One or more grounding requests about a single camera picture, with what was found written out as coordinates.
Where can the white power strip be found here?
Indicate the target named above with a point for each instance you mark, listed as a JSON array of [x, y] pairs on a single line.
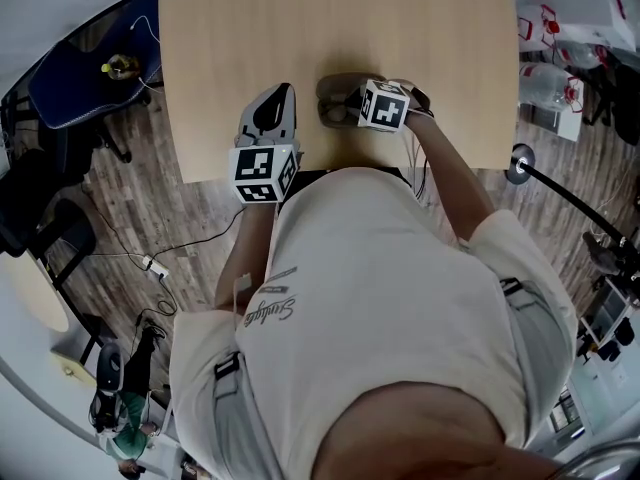
[[155, 266]]

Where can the round beige table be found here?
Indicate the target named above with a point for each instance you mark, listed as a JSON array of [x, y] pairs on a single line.
[[30, 293]]

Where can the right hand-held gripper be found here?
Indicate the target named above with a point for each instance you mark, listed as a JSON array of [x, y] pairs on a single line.
[[384, 108]]

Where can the white equipment cart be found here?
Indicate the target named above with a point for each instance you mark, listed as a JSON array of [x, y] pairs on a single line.
[[607, 313]]

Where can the person's left forearm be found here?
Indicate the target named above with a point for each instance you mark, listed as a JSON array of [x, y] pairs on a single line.
[[247, 248]]

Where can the person's white t-shirt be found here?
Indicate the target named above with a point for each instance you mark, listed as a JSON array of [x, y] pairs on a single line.
[[380, 288]]

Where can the black office chair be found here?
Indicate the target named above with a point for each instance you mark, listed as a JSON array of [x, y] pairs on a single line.
[[30, 193]]

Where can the person's right hand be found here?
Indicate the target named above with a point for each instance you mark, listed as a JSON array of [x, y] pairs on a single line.
[[421, 99]]

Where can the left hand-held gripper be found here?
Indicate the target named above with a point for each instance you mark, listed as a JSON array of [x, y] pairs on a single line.
[[264, 173]]

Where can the black stand with round base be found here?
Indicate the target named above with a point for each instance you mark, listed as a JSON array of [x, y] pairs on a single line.
[[522, 164]]

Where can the blue office chair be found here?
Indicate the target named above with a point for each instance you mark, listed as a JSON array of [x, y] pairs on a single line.
[[90, 73]]

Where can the large white box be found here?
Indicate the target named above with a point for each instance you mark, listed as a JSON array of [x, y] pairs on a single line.
[[585, 10]]

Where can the brown glasses case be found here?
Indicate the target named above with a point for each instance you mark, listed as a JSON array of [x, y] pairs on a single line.
[[341, 84]]

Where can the person's right forearm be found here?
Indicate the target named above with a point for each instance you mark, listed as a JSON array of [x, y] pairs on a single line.
[[447, 178]]

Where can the yellow-capped plastic bottle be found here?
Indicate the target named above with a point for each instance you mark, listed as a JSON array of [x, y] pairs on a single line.
[[120, 68]]

